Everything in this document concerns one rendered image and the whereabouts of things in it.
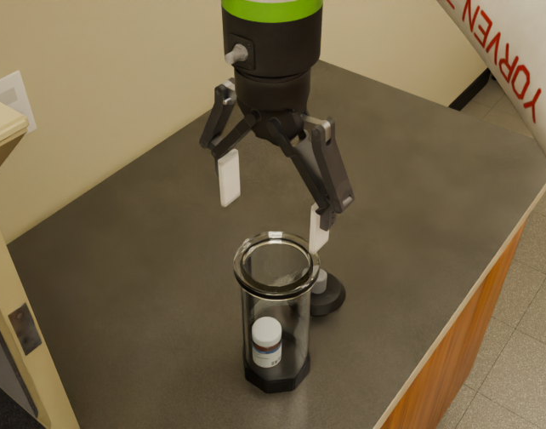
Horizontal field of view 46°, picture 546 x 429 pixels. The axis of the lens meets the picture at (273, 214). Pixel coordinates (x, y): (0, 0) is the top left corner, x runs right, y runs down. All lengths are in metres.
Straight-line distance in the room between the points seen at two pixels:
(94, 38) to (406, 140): 0.66
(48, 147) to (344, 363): 0.65
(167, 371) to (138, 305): 0.14
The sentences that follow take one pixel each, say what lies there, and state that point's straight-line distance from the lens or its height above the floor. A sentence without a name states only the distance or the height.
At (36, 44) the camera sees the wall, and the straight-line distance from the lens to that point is 1.15.
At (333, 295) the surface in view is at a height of 0.98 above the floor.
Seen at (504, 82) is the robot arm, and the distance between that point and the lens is 0.45.
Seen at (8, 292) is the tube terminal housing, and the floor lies 1.26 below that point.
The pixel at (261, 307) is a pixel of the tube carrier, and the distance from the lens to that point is 0.80.
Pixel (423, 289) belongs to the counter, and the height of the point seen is 0.94.
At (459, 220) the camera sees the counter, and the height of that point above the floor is 0.94.
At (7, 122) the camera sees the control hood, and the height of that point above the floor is 1.51.
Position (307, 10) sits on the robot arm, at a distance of 0.57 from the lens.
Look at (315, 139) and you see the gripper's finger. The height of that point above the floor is 1.38.
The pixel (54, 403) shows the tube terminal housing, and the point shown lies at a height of 1.06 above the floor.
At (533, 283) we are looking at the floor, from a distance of 2.50.
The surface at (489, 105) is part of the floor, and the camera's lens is 3.38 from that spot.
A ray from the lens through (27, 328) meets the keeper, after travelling 0.74.
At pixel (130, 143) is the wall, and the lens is 1.37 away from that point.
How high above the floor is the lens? 1.75
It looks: 43 degrees down
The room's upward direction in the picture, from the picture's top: straight up
